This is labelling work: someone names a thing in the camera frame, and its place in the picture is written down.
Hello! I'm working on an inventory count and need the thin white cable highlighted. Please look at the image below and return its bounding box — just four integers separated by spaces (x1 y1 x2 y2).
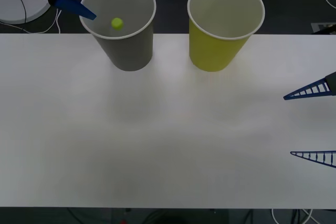
0 8 62 35

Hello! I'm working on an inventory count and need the thin black cable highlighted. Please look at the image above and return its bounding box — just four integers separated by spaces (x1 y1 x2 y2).
0 0 27 23

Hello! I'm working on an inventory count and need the yellow-green plastic waste bin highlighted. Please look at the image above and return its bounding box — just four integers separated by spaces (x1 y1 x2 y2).
187 0 266 73

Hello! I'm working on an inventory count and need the grey marker tag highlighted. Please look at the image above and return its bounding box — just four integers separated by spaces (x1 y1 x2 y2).
310 23 336 35

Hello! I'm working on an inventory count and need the white round disc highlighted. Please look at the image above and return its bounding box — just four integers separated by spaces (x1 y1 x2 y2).
0 0 51 25

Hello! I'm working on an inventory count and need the clear bottle with green cap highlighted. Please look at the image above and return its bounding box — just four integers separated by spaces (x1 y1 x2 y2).
110 17 125 35

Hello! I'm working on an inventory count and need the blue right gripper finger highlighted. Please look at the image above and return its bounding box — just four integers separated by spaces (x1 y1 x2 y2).
283 71 336 101
290 150 336 169

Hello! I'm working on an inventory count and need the white cable under table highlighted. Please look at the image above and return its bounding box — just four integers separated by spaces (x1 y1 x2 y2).
271 208 319 224

